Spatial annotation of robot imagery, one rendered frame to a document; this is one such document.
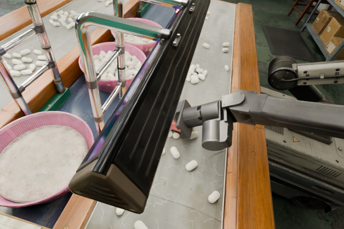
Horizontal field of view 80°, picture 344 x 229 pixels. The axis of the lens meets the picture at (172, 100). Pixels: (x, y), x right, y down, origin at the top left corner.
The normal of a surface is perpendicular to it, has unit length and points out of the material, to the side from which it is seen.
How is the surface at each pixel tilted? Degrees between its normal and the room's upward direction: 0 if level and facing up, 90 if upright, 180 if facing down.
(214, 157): 0
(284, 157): 90
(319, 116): 41
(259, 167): 0
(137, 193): 58
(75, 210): 0
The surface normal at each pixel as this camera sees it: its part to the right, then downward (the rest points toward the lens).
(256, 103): -0.54, -0.51
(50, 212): 0.14, -0.69
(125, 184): 0.88, -0.15
